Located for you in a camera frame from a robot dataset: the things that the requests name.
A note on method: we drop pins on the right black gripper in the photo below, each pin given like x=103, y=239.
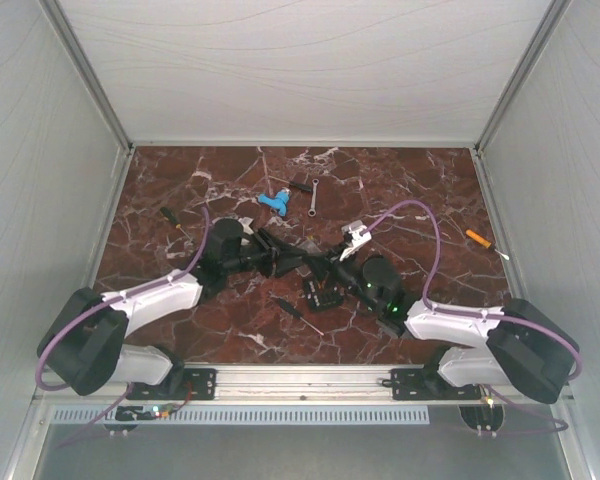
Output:
x=326, y=266

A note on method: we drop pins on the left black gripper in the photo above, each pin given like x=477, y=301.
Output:
x=279, y=257

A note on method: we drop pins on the black fuse box base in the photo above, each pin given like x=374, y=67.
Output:
x=320, y=299

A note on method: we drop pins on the clear plastic fuse box cover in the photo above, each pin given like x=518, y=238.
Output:
x=310, y=247

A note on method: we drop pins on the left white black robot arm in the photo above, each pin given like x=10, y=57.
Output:
x=86, y=347

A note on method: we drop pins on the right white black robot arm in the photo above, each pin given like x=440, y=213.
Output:
x=515, y=345

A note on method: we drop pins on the small black screwdriver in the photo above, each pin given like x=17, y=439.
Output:
x=291, y=310

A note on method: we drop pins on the silver combination wrench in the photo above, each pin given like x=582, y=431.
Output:
x=312, y=211

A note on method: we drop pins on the blue plastic fitting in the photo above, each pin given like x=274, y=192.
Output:
x=278, y=203

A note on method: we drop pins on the black yellow screwdriver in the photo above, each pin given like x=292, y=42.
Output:
x=173, y=220

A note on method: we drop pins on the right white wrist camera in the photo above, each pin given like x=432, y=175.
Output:
x=355, y=235

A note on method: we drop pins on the black handled screwdriver top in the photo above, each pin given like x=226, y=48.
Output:
x=293, y=184

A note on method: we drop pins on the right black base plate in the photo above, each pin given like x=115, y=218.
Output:
x=410, y=384

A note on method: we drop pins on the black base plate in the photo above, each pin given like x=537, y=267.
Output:
x=189, y=382
x=410, y=384

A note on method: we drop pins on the aluminium mounting rail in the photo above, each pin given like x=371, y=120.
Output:
x=292, y=384

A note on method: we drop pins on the orange handled screwdriver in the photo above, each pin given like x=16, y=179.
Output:
x=487, y=244

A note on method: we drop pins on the grey slotted cable duct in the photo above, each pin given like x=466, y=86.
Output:
x=274, y=415

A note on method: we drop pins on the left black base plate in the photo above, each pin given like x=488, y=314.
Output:
x=189, y=382

